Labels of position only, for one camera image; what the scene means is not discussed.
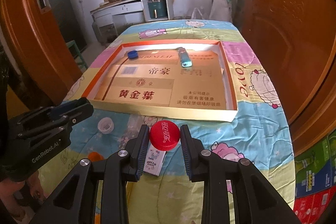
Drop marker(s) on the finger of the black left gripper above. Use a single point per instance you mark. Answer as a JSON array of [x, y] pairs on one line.
[[84, 111], [53, 112]]

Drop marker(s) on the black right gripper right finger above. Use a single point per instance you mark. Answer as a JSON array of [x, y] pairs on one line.
[[255, 199]]

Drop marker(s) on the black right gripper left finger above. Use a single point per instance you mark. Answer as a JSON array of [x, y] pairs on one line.
[[74, 199]]

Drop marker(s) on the orange bottle cap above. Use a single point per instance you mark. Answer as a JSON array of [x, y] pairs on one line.
[[95, 156]]

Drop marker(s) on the red bottle cap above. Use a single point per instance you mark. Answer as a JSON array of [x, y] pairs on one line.
[[164, 135]]

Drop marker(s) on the person's left hand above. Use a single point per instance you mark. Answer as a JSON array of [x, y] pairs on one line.
[[20, 199]]

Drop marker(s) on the white bottle cap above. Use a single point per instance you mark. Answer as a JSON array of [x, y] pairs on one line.
[[105, 125]]

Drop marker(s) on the red cardboard carton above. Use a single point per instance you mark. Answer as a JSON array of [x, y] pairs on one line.
[[308, 209]]

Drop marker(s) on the green cardboard carton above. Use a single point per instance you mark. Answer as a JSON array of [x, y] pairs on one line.
[[315, 168]]

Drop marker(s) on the white hello kitty box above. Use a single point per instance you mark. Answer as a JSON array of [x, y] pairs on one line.
[[154, 161]]

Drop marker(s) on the blue bottle cap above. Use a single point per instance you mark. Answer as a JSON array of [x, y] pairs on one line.
[[132, 54]]

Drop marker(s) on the shallow cardboard tray box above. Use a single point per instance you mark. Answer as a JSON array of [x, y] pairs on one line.
[[155, 84]]

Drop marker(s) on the teal lighter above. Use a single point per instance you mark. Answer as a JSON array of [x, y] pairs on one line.
[[184, 58]]

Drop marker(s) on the green air fryer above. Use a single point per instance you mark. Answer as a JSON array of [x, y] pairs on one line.
[[157, 9]]

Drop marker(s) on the white kitchen counter cabinet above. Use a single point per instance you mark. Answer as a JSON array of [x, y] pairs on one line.
[[110, 20]]

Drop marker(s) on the brown wooden door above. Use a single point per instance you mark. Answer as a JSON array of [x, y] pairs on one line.
[[295, 43]]

